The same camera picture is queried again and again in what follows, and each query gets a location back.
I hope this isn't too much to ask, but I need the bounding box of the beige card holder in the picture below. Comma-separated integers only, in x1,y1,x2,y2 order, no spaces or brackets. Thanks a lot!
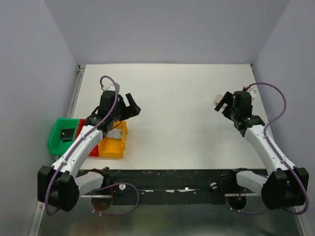
215,94,223,105

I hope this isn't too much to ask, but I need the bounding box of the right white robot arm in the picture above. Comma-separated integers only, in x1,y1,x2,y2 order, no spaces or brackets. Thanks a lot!
215,90,309,213

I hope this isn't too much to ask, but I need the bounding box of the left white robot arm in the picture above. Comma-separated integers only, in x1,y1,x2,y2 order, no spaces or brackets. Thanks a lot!
37,91,141,212

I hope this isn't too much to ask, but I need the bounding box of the card in yellow bin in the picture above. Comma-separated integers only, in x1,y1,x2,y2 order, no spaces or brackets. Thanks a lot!
106,128,124,140

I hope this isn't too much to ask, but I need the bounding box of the yellow plastic bin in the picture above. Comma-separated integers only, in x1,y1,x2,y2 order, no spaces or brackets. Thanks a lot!
98,121,128,159

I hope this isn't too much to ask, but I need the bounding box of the red plastic bin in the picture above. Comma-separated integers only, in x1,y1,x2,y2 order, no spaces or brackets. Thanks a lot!
74,118,99,157

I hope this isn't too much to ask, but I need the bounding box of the black item in green bin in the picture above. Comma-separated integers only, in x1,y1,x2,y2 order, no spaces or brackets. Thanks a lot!
61,128,75,143

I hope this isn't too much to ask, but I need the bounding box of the green plastic bin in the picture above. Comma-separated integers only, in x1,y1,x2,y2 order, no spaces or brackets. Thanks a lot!
48,118,80,155

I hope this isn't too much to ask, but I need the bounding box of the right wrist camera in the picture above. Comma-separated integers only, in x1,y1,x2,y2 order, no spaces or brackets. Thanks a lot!
243,86,257,101

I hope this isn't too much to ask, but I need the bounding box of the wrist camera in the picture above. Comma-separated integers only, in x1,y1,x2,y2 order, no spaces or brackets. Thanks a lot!
101,83,120,93
243,86,257,101

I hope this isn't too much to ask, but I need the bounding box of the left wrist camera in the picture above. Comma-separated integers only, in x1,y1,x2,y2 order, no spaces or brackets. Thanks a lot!
101,83,120,93

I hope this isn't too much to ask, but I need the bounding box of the aluminium side rail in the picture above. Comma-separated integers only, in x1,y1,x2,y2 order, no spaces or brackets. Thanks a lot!
66,65,86,118

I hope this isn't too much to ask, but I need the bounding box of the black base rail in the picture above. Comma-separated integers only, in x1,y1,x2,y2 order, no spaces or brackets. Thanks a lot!
81,168,271,206

